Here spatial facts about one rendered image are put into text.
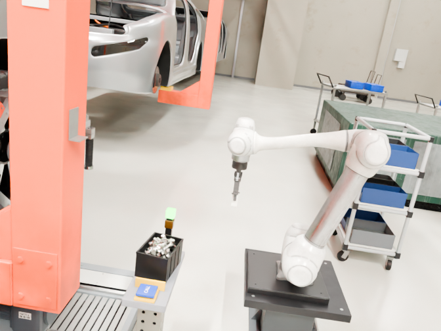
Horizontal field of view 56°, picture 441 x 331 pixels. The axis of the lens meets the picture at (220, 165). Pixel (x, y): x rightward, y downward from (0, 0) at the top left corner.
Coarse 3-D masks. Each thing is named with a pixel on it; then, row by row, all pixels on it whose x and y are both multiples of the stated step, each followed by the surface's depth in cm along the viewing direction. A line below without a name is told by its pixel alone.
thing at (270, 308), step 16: (320, 272) 224; (336, 288) 210; (256, 304) 191; (272, 304) 191; (288, 304) 192; (304, 304) 194; (320, 304) 196; (336, 304) 197; (256, 320) 222; (272, 320) 208; (288, 320) 208; (304, 320) 207; (336, 320) 191
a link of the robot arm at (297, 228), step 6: (288, 228) 209; (294, 228) 203; (300, 228) 202; (306, 228) 203; (288, 234) 204; (294, 234) 201; (300, 234) 200; (288, 240) 201; (282, 246) 210; (282, 252) 205
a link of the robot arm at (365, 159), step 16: (352, 144) 177; (368, 144) 164; (384, 144) 163; (352, 160) 171; (368, 160) 164; (384, 160) 163; (352, 176) 172; (368, 176) 171; (336, 192) 177; (352, 192) 174; (336, 208) 177; (320, 224) 180; (336, 224) 180; (304, 240) 184; (320, 240) 181; (288, 256) 185; (304, 256) 181; (320, 256) 182; (288, 272) 181; (304, 272) 178
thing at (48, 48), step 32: (32, 0) 105; (64, 0) 105; (32, 32) 108; (64, 32) 107; (32, 64) 110; (64, 64) 110; (32, 96) 113; (64, 96) 112; (32, 128) 115; (64, 128) 115; (32, 160) 118; (64, 160) 118; (32, 192) 121; (64, 192) 122; (32, 224) 124; (64, 224) 126; (32, 256) 127; (64, 256) 129; (32, 288) 130; (64, 288) 134
